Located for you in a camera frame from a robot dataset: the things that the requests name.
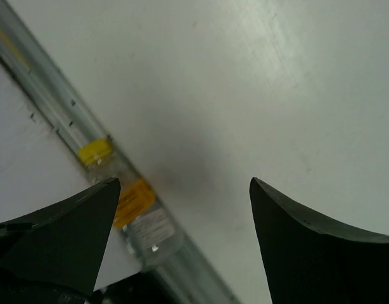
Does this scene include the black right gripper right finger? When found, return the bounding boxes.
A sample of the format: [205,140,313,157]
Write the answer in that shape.
[249,178,389,303]

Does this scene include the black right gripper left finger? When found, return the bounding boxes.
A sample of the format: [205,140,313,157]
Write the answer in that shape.
[0,178,120,293]

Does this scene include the yellow cap clear bottle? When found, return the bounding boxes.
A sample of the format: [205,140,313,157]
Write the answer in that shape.
[78,139,183,270]

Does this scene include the aluminium table frame rail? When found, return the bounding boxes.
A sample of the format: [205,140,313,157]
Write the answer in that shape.
[0,1,237,303]

